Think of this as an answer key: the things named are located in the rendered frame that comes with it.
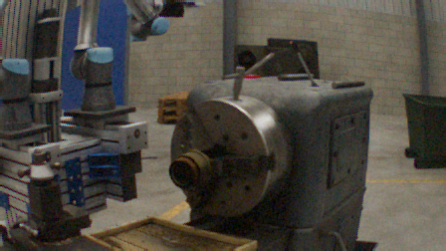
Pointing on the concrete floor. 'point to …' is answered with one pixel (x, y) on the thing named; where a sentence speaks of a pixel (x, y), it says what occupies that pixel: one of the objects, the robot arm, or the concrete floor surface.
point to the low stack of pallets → (172, 107)
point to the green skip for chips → (426, 130)
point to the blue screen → (110, 12)
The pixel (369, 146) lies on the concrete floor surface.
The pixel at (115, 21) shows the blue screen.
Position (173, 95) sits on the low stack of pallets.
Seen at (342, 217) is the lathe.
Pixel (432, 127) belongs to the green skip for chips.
